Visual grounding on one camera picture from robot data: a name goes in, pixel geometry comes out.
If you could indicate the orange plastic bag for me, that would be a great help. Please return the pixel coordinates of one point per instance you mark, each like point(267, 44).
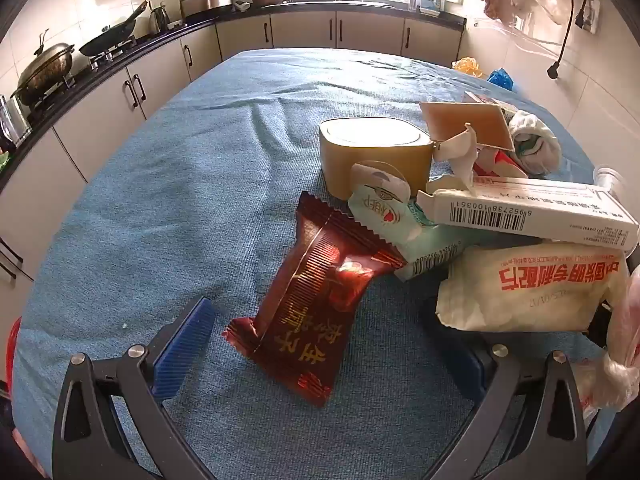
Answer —
point(470, 66)

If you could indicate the steel rice cooker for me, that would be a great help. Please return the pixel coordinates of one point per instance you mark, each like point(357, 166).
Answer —
point(205, 0)

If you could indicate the small white grey box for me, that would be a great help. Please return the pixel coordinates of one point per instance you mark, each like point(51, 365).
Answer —
point(492, 101)

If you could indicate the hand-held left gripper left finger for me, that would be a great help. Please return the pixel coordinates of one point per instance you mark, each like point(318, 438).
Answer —
point(185, 350)

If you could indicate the black kitchen countertop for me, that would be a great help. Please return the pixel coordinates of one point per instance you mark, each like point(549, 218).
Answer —
point(240, 16)

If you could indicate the black gas stove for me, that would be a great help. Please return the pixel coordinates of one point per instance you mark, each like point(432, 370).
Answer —
point(115, 51)

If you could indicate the red box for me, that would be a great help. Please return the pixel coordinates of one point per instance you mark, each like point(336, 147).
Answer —
point(500, 162)

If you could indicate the pale green wet wipes pack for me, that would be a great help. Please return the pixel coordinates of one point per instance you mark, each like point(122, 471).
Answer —
point(380, 210)

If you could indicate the tan cardboard piece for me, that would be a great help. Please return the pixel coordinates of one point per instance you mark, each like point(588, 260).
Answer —
point(465, 120)

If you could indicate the steel kettle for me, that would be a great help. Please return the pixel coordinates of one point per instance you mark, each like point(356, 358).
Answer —
point(157, 20)

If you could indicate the tan rounded box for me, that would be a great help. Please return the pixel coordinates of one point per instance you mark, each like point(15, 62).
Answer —
point(370, 160)

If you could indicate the steel wok with lid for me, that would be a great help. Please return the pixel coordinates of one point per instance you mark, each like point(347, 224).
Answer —
point(45, 67)

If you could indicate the long white carton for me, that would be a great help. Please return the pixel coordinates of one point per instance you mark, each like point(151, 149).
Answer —
point(525, 205)

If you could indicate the blue plastic bag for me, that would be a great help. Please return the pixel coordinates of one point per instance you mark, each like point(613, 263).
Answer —
point(500, 79)

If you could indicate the crumpled white cloth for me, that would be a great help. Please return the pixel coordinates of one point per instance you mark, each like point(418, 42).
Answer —
point(535, 135)

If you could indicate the dark red snack packet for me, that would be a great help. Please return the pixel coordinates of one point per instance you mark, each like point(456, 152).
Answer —
point(310, 300)

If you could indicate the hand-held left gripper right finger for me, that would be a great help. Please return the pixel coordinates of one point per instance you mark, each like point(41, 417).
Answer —
point(470, 377)

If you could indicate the blue white carton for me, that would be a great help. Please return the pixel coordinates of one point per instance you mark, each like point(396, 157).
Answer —
point(432, 2)

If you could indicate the white wrapper with red print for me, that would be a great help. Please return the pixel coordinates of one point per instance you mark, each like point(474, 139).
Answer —
point(525, 290)

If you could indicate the wall outlet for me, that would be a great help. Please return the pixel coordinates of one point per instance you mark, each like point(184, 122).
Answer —
point(590, 15)

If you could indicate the black frying pan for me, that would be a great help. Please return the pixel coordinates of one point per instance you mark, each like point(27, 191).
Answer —
point(107, 40)

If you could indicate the blue blanket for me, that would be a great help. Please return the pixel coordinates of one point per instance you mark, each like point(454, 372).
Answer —
point(200, 185)

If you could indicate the clear plastic bottle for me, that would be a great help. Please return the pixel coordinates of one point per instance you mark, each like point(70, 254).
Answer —
point(607, 177)

